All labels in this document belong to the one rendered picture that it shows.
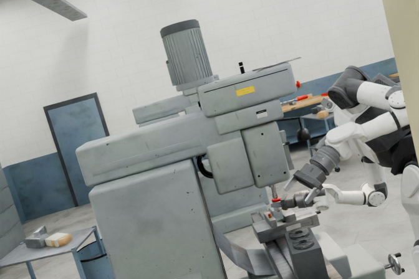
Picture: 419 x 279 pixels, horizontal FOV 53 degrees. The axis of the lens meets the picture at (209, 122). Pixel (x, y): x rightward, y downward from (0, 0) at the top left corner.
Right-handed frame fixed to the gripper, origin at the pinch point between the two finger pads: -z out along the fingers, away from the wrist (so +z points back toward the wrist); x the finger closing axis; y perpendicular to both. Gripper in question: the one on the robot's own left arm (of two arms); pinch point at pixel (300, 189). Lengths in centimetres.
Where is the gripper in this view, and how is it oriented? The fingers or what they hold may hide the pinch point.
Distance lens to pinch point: 157.0
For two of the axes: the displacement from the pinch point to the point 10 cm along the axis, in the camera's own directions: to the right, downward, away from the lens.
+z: 6.7, -7.1, 2.3
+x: -5.7, -2.9, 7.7
